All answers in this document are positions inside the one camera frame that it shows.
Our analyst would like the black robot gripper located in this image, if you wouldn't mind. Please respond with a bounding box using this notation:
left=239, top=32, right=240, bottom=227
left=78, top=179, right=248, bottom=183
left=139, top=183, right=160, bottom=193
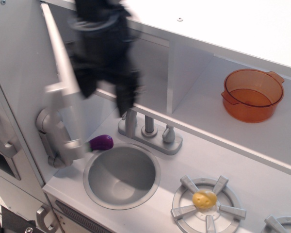
left=68, top=19, right=141, bottom=117

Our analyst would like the white toy microwave door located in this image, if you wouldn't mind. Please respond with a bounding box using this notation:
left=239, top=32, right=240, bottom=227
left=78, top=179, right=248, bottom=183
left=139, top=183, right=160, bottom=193
left=41, top=2, right=85, bottom=166

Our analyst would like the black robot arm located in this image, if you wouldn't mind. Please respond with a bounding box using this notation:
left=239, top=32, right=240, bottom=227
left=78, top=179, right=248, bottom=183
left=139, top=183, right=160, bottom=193
left=66, top=0, right=140, bottom=116

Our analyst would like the purple toy eggplant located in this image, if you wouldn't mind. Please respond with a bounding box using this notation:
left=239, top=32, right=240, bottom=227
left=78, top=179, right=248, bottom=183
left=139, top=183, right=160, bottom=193
left=85, top=134, right=114, bottom=152

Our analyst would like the grey toy faucet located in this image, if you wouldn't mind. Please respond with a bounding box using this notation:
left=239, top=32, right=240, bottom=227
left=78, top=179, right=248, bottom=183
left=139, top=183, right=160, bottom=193
left=118, top=109, right=183, bottom=155

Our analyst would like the grey round sink basin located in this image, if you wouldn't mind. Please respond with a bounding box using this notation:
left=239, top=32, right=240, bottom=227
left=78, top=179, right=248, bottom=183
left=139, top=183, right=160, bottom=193
left=83, top=143, right=161, bottom=210

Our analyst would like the white toy kitchen shelf unit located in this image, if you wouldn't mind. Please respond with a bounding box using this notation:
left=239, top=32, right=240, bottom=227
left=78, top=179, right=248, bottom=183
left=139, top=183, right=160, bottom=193
left=122, top=0, right=291, bottom=175

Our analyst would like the orange transparent plastic pot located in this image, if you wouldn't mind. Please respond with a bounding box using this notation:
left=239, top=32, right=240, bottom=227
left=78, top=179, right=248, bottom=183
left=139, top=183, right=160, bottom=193
left=221, top=69, right=284, bottom=123

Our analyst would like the yellow toy potato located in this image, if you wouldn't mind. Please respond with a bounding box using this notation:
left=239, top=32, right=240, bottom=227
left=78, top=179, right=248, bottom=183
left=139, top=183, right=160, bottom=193
left=192, top=190, right=217, bottom=209

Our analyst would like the grey stove burner grate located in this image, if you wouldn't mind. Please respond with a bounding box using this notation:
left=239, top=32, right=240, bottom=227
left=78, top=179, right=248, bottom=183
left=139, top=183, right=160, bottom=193
left=171, top=175, right=246, bottom=233

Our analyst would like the grey toy wall phone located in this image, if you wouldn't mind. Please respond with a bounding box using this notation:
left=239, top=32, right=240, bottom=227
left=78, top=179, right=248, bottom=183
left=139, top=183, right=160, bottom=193
left=36, top=108, right=73, bottom=169

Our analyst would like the grey oven door handle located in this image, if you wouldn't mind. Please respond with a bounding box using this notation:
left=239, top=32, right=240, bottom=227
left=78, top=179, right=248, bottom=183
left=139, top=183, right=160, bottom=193
left=36, top=206, right=56, bottom=233

